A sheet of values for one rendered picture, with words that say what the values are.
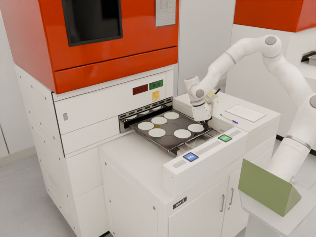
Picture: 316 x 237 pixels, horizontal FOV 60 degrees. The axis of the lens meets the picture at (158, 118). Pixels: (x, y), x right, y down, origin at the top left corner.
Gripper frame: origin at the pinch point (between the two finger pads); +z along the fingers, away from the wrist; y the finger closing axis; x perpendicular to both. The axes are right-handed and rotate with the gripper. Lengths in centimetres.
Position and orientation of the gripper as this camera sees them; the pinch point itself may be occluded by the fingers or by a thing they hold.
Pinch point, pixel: (205, 126)
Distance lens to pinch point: 167.8
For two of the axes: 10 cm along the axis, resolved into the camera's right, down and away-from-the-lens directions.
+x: 3.1, -4.5, 8.4
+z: 3.3, 8.8, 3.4
